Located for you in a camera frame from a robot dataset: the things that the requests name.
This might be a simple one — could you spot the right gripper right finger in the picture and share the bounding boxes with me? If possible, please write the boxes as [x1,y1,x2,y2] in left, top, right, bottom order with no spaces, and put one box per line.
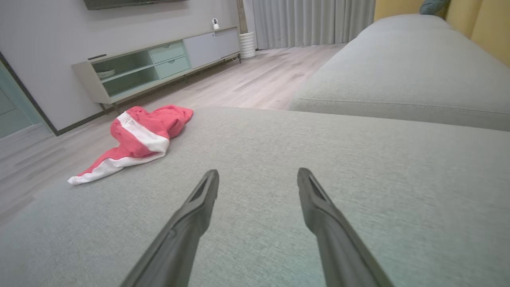
[297,167,395,287]

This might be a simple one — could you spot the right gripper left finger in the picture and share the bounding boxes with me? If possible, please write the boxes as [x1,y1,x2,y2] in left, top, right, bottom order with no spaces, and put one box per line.
[120,169,220,287]

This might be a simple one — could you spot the red shorts with white band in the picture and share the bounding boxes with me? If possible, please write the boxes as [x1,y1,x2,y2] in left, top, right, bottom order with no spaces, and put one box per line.
[68,104,194,186]

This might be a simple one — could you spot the grey fabric sofa seat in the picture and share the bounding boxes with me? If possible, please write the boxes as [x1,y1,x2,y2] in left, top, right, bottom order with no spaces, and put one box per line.
[0,106,510,287]

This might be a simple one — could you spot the grey sofa cushion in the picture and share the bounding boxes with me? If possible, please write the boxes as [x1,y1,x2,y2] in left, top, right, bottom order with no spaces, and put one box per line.
[289,14,510,132]

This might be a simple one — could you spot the white and green TV cabinet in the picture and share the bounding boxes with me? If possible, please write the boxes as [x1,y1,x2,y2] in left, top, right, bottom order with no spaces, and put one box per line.
[72,26,242,114]

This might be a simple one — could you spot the white ribbed cylinder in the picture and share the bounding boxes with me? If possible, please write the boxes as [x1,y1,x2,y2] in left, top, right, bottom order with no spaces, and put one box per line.
[239,31,257,60]

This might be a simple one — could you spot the teal interior door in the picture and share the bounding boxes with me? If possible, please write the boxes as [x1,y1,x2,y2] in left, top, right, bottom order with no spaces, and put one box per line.
[0,60,43,140]

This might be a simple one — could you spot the grey pleated curtain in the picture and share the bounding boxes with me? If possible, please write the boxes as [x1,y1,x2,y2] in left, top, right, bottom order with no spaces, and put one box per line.
[243,0,376,51]

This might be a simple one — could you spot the blue-green pillow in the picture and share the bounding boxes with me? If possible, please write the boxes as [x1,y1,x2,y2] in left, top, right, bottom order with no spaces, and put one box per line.
[418,0,451,16]

